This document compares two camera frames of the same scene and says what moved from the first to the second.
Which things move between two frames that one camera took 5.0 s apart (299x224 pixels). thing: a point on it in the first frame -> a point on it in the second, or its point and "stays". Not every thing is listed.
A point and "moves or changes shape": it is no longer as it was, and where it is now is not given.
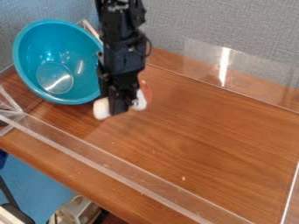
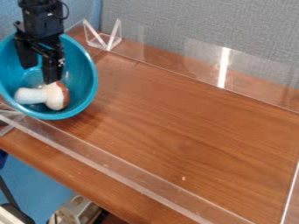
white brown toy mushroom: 101,104 -> 51,94
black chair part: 12,206 stays
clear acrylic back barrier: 262,74 stays
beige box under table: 79,211 stays
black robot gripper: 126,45 -> 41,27
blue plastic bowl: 56,60 moves or changes shape
